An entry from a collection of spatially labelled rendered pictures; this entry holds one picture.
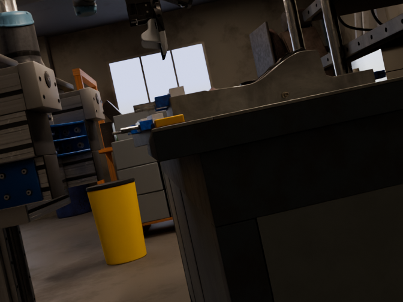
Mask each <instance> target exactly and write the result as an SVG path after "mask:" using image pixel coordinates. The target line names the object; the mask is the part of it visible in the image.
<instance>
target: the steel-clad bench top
mask: <svg viewBox="0 0 403 302"><path fill-rule="evenodd" d="M400 80H403V77H398V78H393V79H389V80H383V81H378V82H375V83H370V84H364V85H360V86H355V87H350V88H346V89H341V90H336V91H332V92H327V93H321V94H318V95H313V96H307V97H304V98H298V99H292V100H289V101H284V102H279V103H275V104H270V105H264V106H261V107H256V108H250V109H247V110H241V111H236V112H232V113H227V114H220V115H218V116H213V117H207V118H204V119H199V120H193V121H190V122H184V123H179V124H175V125H170V126H165V127H160V128H156V129H151V134H150V137H149V141H148V145H149V142H150V140H151V136H152V134H153V133H154V132H159V131H164V130H168V129H173V128H178V127H182V126H187V125H193V124H196V123H202V122H207V121H210V120H216V119H221V118H225V117H230V116H235V115H238V114H244V113H249V112H253V111H259V110H264V109H267V108H272V107H278V106H281V105H287V104H292V103H295V102H301V101H306V100H310V99H315V98H321V97H324V96H329V95H334V94H338V93H343V92H349V91H352V90H358V89H363V88H366V87H372V86H377V85H381V84H386V83H391V82H395V81H400ZM147 148H148V146H147Z"/></svg>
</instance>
